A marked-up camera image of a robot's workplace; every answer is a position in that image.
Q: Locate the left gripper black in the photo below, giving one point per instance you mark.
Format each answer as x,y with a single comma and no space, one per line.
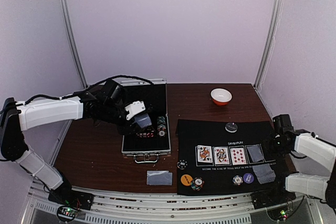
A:
129,127

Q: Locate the blue playing card deck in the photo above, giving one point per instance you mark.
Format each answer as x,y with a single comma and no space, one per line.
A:
143,120

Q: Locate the dealt card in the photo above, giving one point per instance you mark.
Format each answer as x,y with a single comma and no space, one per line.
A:
166,179
152,177
267,178
262,170

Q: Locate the black 100 poker chip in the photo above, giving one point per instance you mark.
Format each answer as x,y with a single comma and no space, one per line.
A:
182,164

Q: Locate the orange big blind button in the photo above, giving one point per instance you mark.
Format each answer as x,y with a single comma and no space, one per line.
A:
186,179

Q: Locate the face-up queen hearts card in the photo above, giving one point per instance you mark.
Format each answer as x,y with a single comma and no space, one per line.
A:
221,156

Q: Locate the clear acrylic dealer button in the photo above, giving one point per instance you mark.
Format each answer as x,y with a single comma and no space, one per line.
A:
231,127

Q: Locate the face-up ten diamonds card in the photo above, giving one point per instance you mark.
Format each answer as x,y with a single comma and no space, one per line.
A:
238,156

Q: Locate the purple small blind button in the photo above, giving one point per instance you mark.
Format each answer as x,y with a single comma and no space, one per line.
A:
248,178

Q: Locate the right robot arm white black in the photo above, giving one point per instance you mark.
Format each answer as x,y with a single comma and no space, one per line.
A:
286,140

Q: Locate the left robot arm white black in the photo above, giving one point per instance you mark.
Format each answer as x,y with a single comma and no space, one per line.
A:
103,101

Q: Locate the red dice row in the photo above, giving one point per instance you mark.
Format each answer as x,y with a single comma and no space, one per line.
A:
145,135

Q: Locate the aluminium poker case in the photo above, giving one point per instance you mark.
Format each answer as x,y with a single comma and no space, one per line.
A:
148,150

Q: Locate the right chip stack in case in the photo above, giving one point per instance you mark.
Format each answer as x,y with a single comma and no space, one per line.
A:
161,126

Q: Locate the black poker mat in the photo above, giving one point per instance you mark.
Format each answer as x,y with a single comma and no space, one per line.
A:
218,179

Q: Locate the orange white bowl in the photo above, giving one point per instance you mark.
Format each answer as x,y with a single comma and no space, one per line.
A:
221,97

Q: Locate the left round circuit board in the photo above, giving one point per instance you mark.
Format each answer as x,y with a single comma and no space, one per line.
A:
66,214

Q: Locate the round circuit board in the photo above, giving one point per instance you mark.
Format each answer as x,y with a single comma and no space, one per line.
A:
66,214
280,214

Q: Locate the right round circuit board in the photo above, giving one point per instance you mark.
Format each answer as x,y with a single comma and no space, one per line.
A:
280,214

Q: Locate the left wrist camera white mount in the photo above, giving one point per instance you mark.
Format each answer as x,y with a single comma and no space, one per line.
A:
134,109

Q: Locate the front aluminium rail base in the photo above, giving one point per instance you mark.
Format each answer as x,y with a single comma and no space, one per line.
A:
118,207

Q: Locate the left aluminium frame post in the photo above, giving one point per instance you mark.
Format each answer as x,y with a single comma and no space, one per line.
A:
72,43

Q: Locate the aluminium frame post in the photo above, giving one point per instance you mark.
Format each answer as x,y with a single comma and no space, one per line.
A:
269,43
72,43

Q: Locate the right aluminium frame post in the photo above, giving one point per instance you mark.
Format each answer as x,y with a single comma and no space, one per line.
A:
269,43

